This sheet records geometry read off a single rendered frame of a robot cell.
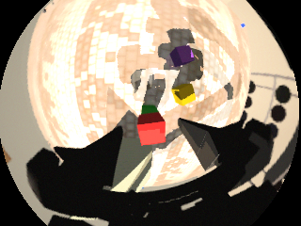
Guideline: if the red block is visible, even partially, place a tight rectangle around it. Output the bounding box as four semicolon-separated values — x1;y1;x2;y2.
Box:
136;112;166;146

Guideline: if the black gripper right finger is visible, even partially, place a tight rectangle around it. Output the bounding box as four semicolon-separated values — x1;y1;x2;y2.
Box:
177;118;245;172

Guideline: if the purple block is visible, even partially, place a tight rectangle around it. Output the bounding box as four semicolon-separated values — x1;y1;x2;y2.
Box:
170;45;195;67

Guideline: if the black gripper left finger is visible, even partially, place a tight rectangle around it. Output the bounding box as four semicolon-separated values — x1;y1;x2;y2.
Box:
53;125;123;188

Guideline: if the yellow block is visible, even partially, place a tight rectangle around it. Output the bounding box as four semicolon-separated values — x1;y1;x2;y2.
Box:
170;83;196;106

